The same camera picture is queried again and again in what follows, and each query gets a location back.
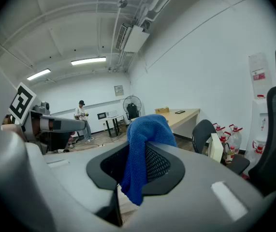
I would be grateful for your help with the black swivel chair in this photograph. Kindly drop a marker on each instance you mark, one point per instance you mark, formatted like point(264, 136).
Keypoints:
point(201, 134)

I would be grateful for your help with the round ceiling detector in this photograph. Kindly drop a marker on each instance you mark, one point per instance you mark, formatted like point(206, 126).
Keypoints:
point(122, 3)

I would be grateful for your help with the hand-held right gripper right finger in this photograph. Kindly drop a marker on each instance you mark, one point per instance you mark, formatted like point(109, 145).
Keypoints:
point(200, 190)

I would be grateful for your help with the grey wall panel box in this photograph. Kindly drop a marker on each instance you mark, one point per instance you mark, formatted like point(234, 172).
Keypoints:
point(119, 90)

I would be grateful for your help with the black standing fan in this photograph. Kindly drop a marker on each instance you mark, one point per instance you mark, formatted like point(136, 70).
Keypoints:
point(132, 100)

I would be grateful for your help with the black framed screen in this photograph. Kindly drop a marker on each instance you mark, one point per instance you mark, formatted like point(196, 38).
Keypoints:
point(101, 116)

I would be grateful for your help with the small black flower picture frame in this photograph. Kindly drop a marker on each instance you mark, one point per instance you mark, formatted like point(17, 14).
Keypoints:
point(180, 111)

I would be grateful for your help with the blue cloth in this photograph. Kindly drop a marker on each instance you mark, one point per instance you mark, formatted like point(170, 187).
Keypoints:
point(140, 134)

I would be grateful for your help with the white water dispenser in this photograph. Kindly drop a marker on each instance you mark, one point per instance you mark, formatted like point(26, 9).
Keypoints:
point(258, 110)

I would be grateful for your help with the white ceiling pipes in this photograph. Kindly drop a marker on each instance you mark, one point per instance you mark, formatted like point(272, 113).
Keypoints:
point(157, 1)

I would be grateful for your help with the group of clear water jugs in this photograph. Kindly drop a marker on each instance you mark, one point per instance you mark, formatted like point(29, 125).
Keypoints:
point(235, 136)

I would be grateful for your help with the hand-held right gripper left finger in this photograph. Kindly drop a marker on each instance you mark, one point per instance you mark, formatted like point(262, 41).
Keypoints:
point(67, 178)

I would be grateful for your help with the orange-capped drink bottle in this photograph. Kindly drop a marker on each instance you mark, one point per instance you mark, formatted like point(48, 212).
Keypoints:
point(230, 155)

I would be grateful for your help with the white ceiling air conditioner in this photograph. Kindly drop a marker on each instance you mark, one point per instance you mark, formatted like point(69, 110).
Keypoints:
point(134, 39)

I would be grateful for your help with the white appliance box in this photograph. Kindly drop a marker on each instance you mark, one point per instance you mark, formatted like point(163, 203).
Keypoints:
point(111, 113)

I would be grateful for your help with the person's left forearm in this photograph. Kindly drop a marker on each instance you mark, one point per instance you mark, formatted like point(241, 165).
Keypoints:
point(12, 130)

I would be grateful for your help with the wicker tissue basket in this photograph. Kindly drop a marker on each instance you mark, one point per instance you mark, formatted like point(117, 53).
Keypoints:
point(162, 110)

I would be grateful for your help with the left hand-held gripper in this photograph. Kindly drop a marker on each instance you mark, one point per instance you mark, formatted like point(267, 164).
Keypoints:
point(21, 100)

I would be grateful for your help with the white cardboard box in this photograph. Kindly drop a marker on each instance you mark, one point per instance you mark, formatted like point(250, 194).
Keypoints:
point(216, 149)

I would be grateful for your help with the long ceiling light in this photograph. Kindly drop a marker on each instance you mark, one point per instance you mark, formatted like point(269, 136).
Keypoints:
point(38, 74)
point(88, 61)

